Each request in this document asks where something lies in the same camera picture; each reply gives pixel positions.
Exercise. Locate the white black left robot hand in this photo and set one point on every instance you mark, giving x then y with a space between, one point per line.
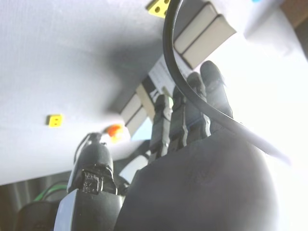
197 187

